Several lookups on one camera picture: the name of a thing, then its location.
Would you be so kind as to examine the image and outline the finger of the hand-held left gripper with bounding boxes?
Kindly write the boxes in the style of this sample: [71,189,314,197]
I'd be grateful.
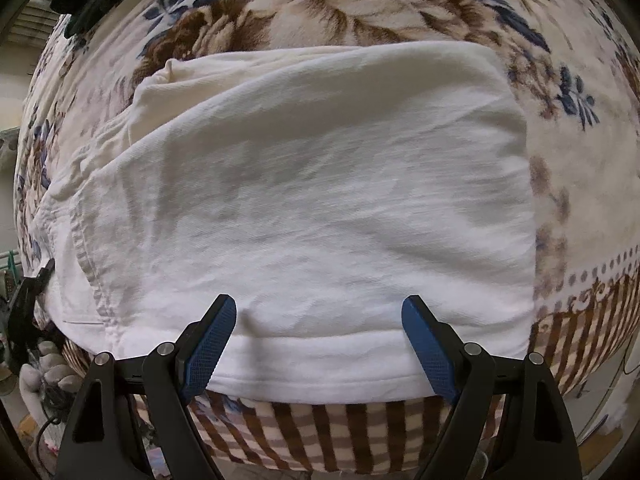
[27,257,57,301]

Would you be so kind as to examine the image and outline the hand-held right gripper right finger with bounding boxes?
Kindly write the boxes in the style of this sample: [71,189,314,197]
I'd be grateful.
[401,294,583,480]

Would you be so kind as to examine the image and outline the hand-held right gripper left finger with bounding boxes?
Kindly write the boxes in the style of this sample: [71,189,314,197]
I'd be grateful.
[57,294,237,480]

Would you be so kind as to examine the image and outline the white pants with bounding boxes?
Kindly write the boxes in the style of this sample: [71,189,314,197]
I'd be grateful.
[40,42,540,403]

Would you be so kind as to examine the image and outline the person's left hand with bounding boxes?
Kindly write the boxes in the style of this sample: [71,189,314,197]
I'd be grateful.
[19,340,84,417]

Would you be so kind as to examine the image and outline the teal shelf rack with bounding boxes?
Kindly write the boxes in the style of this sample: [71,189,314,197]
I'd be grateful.
[0,250,22,281]

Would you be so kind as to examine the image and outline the floral plaid blanket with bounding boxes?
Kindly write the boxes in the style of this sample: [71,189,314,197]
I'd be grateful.
[12,0,640,476]

